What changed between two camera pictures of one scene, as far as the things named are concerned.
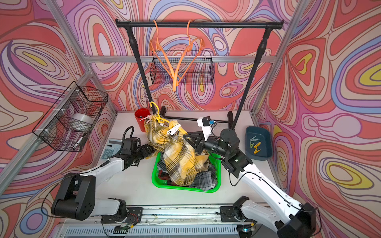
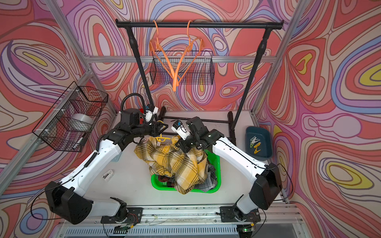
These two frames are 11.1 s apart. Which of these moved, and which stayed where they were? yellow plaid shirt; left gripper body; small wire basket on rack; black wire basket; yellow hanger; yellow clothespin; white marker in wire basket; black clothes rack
Moved: left gripper body; yellow hanger; yellow plaid shirt
Stayed: black clothes rack; small wire basket on rack; white marker in wire basket; yellow clothespin; black wire basket
